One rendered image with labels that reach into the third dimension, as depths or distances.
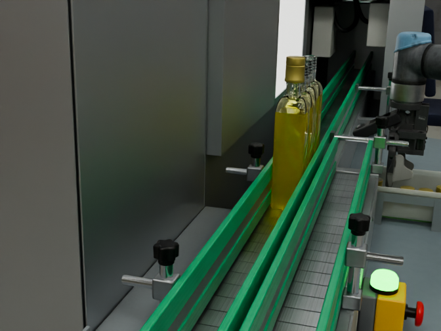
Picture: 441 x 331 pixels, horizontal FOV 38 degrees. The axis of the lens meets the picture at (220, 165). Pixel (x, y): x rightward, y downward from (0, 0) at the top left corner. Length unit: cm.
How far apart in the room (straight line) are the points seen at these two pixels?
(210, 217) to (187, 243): 12
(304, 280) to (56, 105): 44
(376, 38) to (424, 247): 108
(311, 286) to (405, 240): 55
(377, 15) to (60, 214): 174
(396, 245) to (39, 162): 88
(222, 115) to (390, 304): 43
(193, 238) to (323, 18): 144
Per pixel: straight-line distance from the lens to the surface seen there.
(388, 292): 105
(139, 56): 86
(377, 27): 234
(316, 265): 100
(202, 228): 111
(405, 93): 148
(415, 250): 141
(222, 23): 112
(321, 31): 238
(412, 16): 223
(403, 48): 147
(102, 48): 76
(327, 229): 113
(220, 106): 115
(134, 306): 87
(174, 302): 73
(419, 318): 107
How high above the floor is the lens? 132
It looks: 17 degrees down
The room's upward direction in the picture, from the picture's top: 1 degrees clockwise
